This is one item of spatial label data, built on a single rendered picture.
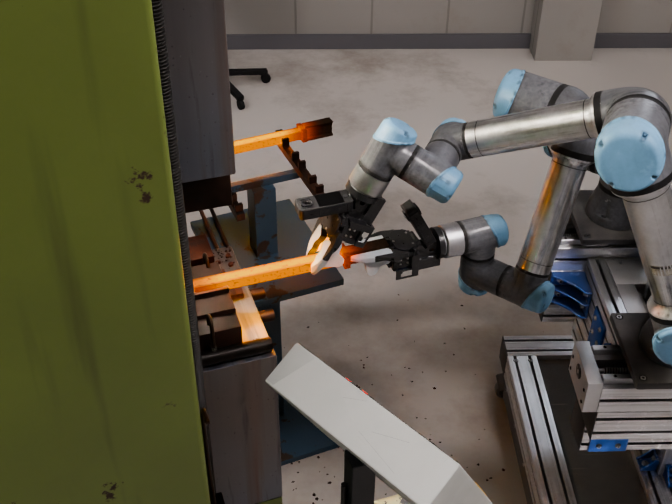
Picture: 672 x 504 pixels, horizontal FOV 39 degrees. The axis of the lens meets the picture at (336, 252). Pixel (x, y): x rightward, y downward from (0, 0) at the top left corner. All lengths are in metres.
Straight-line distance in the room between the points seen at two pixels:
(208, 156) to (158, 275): 0.30
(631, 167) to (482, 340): 1.70
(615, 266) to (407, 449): 1.26
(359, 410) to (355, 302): 2.01
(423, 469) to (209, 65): 0.68
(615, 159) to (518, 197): 2.34
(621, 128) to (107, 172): 0.88
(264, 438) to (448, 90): 3.01
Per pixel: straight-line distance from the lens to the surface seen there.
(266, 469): 2.13
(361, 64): 4.99
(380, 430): 1.39
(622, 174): 1.70
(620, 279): 2.47
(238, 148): 2.50
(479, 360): 3.23
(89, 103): 1.17
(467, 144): 1.92
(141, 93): 1.17
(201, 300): 1.91
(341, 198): 1.89
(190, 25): 1.45
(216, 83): 1.50
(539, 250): 2.06
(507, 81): 2.07
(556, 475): 2.64
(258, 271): 1.94
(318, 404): 1.44
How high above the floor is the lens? 2.23
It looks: 38 degrees down
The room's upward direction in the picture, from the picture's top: 1 degrees clockwise
